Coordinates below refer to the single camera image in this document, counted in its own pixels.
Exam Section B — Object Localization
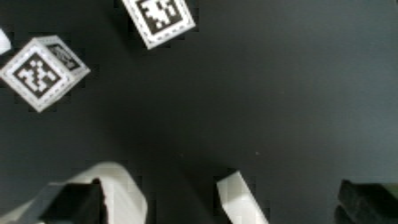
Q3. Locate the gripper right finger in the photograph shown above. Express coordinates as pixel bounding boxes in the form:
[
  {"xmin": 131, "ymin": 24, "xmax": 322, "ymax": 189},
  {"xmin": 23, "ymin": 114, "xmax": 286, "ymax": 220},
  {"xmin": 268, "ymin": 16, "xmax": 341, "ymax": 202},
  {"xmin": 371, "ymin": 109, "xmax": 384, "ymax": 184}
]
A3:
[{"xmin": 334, "ymin": 180, "xmax": 398, "ymax": 224}]

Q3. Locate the white tagged cube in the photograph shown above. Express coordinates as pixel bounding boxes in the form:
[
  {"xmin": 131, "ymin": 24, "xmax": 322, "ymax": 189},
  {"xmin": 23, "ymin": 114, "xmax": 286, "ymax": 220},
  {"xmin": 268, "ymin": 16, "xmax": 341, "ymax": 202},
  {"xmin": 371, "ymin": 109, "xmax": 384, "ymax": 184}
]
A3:
[
  {"xmin": 0, "ymin": 35, "xmax": 91, "ymax": 112},
  {"xmin": 121, "ymin": 0, "xmax": 195, "ymax": 49}
]

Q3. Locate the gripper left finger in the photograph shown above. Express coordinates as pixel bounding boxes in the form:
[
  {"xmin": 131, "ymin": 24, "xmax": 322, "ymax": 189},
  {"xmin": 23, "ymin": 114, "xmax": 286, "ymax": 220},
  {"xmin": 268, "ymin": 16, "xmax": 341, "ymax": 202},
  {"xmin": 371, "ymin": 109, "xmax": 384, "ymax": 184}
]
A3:
[{"xmin": 39, "ymin": 179, "xmax": 108, "ymax": 224}]

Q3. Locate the white chair back frame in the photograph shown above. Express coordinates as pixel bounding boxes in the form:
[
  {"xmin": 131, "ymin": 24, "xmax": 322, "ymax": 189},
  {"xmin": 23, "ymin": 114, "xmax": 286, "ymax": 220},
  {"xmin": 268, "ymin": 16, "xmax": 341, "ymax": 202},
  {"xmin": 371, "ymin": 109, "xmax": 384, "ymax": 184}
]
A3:
[{"xmin": 0, "ymin": 162, "xmax": 270, "ymax": 224}]

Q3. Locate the white marker base sheet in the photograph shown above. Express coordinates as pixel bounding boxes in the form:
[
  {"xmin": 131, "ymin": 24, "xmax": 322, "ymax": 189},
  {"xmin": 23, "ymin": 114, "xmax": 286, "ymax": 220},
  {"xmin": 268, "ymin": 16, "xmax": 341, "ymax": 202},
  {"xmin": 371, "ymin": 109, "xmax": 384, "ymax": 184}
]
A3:
[{"xmin": 0, "ymin": 29, "xmax": 11, "ymax": 55}]

